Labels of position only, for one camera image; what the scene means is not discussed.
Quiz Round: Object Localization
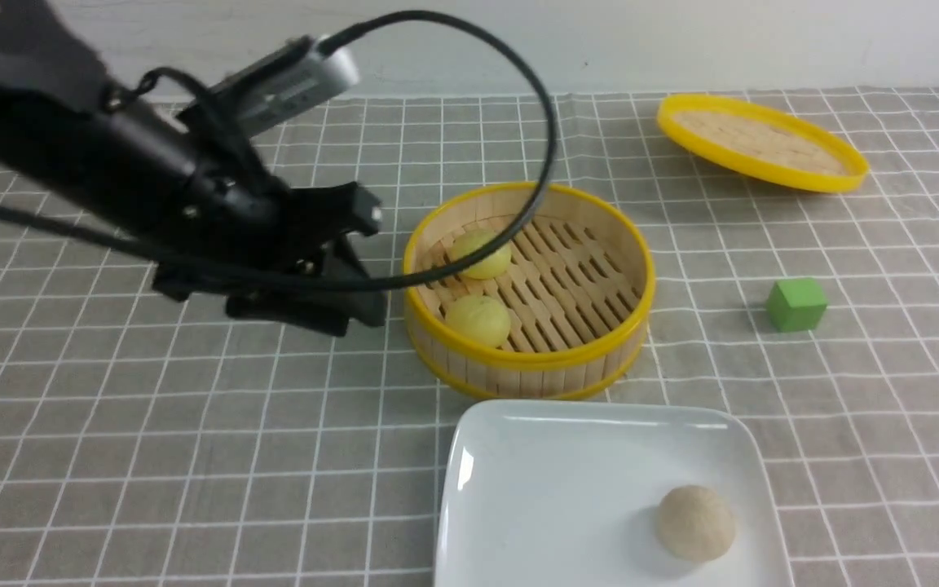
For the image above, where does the grey checked tablecloth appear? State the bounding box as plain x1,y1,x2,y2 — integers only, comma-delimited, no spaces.
0,88,939,586

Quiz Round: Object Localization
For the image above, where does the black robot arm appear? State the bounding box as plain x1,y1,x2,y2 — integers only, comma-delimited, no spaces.
0,1,387,337

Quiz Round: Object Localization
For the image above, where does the white steamed bun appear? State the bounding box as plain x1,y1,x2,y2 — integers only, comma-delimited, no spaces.
655,484,738,564

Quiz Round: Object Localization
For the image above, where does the green cube block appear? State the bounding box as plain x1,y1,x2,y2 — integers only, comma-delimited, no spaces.
766,277,828,332

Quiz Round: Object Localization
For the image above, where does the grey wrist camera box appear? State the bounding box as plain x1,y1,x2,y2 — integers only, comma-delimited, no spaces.
209,36,361,138

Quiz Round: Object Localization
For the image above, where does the bamboo steamer basket yellow rim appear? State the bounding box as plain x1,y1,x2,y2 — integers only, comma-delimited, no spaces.
403,183,657,400

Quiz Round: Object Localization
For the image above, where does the white square plate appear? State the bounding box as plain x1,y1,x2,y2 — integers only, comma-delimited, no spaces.
433,400,794,586

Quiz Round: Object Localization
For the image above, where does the yellow rimmed bamboo steamer lid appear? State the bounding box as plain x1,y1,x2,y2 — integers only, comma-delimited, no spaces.
656,94,871,193

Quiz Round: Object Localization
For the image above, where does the yellow steamed bun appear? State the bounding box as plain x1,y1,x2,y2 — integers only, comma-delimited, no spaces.
447,229,512,281
444,294,512,349

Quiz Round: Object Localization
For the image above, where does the black camera cable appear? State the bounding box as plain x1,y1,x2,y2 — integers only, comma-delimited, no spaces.
0,10,558,293

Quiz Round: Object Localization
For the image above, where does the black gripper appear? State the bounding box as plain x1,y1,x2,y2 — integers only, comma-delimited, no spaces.
152,172,388,338

